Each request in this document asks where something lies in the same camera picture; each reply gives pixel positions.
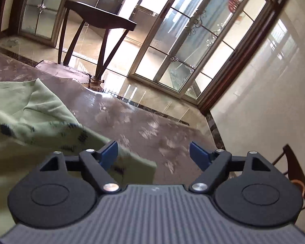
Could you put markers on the light green sweatshirt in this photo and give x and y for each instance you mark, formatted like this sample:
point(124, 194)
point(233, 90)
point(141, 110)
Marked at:
point(28, 122)

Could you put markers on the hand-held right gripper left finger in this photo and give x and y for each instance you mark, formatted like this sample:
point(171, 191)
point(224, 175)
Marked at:
point(109, 155)

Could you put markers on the dark wooden chair by door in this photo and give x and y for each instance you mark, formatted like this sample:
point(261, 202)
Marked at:
point(99, 15)

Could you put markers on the glass sliding door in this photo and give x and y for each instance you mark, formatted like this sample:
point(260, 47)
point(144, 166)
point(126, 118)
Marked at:
point(193, 50)
point(43, 17)

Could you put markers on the red knot door ornament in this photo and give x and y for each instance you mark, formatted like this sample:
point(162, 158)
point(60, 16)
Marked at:
point(233, 3)

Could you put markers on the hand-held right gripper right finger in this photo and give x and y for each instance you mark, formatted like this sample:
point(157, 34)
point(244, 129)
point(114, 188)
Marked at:
point(198, 155)

